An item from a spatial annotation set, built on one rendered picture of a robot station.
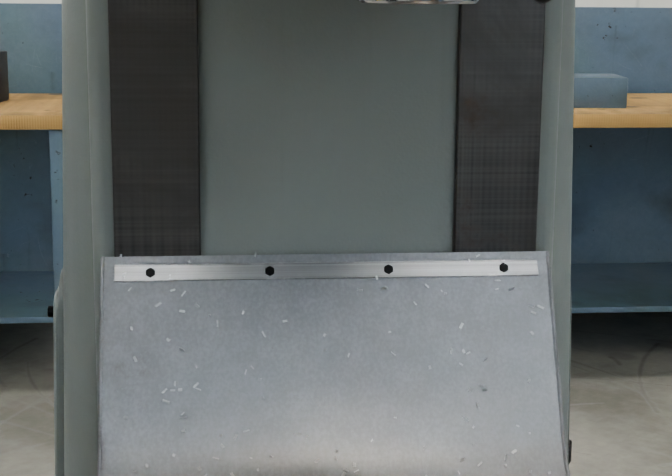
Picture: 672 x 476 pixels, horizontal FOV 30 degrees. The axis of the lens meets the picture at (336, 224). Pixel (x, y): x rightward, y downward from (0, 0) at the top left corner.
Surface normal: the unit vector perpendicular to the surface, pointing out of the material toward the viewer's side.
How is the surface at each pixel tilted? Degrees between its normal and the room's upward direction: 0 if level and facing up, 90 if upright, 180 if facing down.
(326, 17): 90
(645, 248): 90
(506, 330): 63
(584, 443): 0
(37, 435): 0
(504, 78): 90
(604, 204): 90
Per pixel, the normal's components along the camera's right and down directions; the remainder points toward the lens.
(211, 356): 0.08, -0.26
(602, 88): 0.01, 0.19
